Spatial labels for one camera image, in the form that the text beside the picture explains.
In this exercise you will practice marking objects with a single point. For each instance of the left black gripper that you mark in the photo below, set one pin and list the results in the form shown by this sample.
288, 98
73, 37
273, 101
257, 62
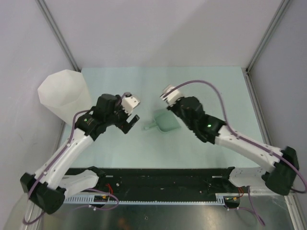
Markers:
125, 127

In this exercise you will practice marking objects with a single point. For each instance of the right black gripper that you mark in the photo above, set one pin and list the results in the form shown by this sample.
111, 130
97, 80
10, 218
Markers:
172, 108

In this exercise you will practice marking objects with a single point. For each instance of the green plastic dustpan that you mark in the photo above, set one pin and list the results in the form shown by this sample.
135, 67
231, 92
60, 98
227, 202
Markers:
164, 120

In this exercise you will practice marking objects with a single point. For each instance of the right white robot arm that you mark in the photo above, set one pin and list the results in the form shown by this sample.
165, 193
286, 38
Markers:
280, 165

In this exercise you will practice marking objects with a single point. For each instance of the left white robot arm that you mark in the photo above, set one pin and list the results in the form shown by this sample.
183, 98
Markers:
46, 188

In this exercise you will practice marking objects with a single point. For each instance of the white translucent waste bin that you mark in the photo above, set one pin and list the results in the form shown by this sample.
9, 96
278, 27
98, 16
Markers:
65, 93

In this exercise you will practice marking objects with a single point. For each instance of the aluminium cross extrusion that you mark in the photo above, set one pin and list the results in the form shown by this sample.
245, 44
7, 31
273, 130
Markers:
262, 191

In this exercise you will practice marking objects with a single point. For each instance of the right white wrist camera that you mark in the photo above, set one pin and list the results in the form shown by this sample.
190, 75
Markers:
170, 95

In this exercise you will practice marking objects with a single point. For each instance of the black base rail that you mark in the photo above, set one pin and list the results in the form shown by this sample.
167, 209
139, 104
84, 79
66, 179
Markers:
165, 184

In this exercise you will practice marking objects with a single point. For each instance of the grey slotted cable duct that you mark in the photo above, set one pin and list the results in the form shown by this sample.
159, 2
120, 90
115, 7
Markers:
99, 199

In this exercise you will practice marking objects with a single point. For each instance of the right aluminium frame post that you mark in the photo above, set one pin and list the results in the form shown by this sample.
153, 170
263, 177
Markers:
278, 16

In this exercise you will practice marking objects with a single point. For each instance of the aluminium frame post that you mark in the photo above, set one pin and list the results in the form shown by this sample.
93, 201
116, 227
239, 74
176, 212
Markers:
42, 5
278, 16

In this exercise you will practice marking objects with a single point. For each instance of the left aluminium frame post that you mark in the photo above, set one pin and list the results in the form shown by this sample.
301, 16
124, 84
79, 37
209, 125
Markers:
42, 5

